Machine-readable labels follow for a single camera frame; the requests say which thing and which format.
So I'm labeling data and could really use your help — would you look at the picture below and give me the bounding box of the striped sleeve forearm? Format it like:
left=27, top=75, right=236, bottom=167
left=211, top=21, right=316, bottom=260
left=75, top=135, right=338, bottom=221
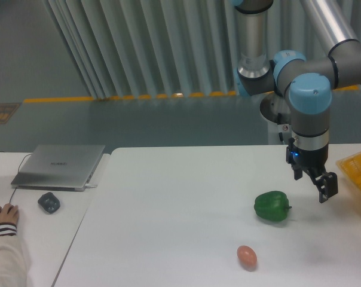
left=0, top=222, right=27, bottom=286

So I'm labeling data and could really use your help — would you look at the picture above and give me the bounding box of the grey mouse cable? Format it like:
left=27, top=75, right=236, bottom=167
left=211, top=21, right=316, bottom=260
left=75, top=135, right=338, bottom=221
left=8, top=152, right=33, bottom=205

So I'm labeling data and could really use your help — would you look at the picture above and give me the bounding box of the brown egg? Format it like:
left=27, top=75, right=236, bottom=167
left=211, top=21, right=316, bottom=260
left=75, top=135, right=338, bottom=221
left=237, top=245, right=258, bottom=270

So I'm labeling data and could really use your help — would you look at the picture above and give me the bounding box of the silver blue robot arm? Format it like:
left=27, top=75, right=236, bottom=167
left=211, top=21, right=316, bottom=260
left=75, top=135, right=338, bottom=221
left=232, top=1, right=361, bottom=203

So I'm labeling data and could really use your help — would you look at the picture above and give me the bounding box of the silver closed laptop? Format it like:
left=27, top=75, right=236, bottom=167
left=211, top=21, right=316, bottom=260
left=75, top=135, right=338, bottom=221
left=11, top=145, right=105, bottom=191

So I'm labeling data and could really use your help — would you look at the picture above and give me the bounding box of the person's hand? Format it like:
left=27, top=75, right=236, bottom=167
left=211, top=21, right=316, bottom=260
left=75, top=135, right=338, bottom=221
left=0, top=206, right=19, bottom=226

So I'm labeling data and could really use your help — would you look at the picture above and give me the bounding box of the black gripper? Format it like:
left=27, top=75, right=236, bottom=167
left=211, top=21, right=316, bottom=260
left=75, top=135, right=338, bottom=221
left=286, top=138, right=338, bottom=203

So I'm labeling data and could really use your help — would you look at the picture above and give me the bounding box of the green bell pepper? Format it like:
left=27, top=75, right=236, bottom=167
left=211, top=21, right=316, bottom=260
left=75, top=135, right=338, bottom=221
left=254, top=191, right=292, bottom=222

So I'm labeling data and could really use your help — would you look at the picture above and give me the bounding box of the computer mouse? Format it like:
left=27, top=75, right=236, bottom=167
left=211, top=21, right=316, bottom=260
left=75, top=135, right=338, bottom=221
left=1, top=203, right=19, bottom=216

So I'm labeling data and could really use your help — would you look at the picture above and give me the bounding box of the black power adapter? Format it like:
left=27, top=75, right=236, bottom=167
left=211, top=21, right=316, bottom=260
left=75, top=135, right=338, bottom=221
left=38, top=192, right=60, bottom=214

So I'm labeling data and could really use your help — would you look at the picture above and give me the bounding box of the yellow plastic basket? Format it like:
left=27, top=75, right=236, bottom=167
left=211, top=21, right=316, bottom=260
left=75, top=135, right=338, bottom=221
left=336, top=152, right=361, bottom=200

